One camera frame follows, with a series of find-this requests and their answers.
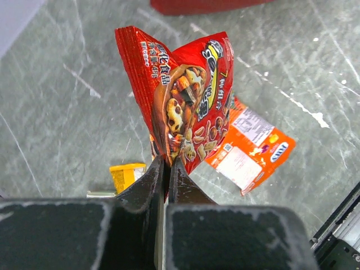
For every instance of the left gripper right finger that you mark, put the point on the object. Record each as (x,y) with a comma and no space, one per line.
(201,234)

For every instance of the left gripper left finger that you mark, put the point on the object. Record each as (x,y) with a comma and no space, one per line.
(123,232)

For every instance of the small red snack packet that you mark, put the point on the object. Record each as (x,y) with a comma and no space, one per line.
(184,95)

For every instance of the red paper bag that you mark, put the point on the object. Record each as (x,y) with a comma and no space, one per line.
(198,7)

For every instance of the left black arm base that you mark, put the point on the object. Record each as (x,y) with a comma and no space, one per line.
(336,243)

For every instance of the yellow snack bar wrapper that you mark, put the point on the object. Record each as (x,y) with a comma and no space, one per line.
(125,175)

